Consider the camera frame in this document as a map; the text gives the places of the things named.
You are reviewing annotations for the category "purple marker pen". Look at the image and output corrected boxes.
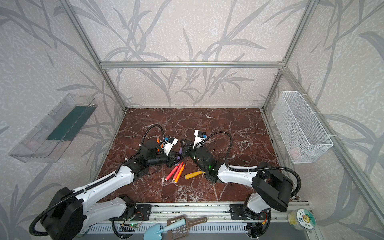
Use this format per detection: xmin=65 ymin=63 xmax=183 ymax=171
xmin=175 ymin=147 xmax=183 ymax=161

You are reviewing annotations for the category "pink marker pen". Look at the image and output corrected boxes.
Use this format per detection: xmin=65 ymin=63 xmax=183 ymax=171
xmin=165 ymin=164 xmax=181 ymax=181

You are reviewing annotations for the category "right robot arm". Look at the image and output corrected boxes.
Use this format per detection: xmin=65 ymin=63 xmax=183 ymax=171
xmin=181 ymin=140 xmax=302 ymax=214

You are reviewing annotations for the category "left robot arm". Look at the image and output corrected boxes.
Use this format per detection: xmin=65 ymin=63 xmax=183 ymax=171
xmin=29 ymin=137 xmax=182 ymax=240

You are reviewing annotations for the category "red marker pen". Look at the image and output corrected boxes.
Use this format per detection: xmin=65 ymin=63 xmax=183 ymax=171
xmin=173 ymin=162 xmax=184 ymax=181

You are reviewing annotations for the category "yellow toy shovel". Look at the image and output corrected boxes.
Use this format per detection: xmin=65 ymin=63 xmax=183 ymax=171
xmin=185 ymin=171 xmax=205 ymax=180

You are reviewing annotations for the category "small circuit board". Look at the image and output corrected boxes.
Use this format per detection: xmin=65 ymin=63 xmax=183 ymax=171
xmin=119 ymin=223 xmax=141 ymax=232

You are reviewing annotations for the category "light blue toy shovel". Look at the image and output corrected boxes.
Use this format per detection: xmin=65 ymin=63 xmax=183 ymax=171
xmin=144 ymin=220 xmax=186 ymax=240

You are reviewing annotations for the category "brown toy rake sieve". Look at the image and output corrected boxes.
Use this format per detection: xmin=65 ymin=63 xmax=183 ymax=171
xmin=167 ymin=215 xmax=208 ymax=240

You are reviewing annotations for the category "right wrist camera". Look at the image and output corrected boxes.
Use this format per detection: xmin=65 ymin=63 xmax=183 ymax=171
xmin=193 ymin=130 xmax=208 ymax=149

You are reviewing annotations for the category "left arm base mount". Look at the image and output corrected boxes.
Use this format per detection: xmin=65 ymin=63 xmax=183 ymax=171
xmin=122 ymin=204 xmax=152 ymax=221

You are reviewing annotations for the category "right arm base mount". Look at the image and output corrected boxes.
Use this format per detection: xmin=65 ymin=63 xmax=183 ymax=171
xmin=229 ymin=204 xmax=268 ymax=221

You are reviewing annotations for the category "clear plastic wall bin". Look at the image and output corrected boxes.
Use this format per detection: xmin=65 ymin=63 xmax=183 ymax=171
xmin=9 ymin=94 xmax=98 ymax=163

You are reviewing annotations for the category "white wire mesh basket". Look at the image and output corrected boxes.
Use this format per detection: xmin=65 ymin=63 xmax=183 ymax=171
xmin=272 ymin=91 xmax=334 ymax=164

